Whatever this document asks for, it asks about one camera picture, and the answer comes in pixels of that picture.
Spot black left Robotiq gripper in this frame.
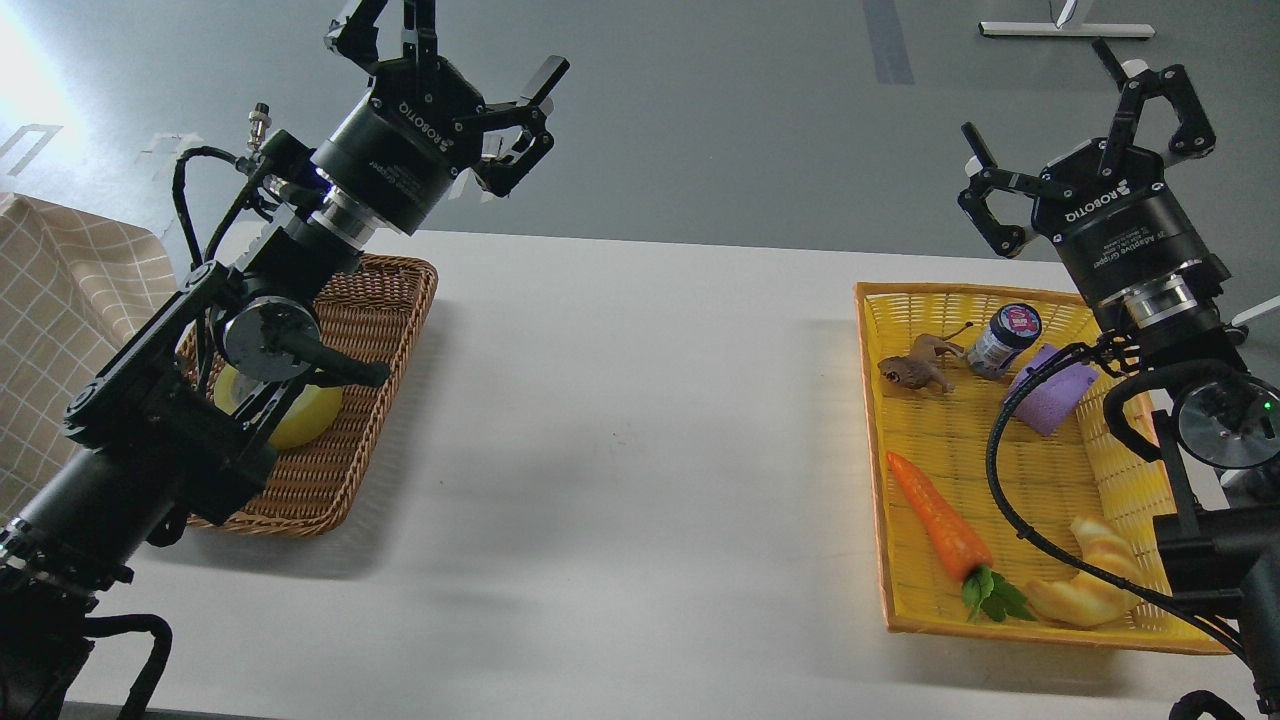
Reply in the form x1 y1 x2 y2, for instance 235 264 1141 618
310 0 571 237

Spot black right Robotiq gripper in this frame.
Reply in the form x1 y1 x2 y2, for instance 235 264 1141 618
957 38 1233 309

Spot yellow packing tape roll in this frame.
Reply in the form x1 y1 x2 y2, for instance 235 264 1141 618
212 366 343 451

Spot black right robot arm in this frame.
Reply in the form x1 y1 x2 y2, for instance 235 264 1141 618
957 38 1279 719

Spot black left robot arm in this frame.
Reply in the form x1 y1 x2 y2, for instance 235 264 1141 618
3 1 570 719

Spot white table leg base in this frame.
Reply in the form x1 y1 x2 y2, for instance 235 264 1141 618
977 1 1156 41

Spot small dark lidded jar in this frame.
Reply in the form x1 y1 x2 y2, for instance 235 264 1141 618
965 304 1043 380

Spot brown wicker basket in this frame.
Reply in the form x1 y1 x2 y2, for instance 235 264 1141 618
220 254 438 538

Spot office chair caster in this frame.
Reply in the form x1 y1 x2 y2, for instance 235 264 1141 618
1226 295 1280 347

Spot purple foam block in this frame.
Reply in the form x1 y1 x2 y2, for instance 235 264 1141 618
1001 343 1100 437

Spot brown toy frog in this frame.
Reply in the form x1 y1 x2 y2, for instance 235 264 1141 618
876 322 974 395

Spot yellow plastic basket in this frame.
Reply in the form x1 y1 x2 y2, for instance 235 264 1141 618
855 283 1224 655

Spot beige checkered cloth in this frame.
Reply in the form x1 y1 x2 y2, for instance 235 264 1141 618
1 193 177 519

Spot orange toy carrot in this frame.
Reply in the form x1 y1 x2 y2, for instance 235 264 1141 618
884 451 1036 623

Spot toy croissant bread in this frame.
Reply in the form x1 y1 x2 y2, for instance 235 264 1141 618
1023 516 1142 628

